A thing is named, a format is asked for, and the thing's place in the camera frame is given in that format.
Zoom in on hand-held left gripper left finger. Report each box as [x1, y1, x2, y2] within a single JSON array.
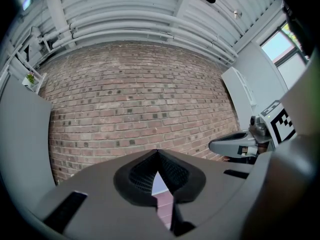
[[37, 149, 173, 240]]

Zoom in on small lit sign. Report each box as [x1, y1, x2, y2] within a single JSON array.
[[19, 0, 33, 11]]

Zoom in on white louvered cabinet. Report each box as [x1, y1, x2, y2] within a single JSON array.
[[221, 66, 258, 135]]

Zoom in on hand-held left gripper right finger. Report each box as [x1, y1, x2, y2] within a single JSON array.
[[158, 149, 255, 240]]

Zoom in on white metal shelving unit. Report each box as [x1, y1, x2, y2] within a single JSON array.
[[32, 72, 47, 95]]

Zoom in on grey ceiling pipes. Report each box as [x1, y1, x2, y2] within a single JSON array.
[[43, 16, 238, 65]]

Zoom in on potted plant with pink flowers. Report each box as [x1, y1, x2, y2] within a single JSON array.
[[22, 71, 38, 87]]

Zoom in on window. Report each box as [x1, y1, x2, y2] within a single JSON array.
[[259, 21, 310, 90]]

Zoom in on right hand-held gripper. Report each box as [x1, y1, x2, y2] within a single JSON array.
[[208, 99, 298, 159]]

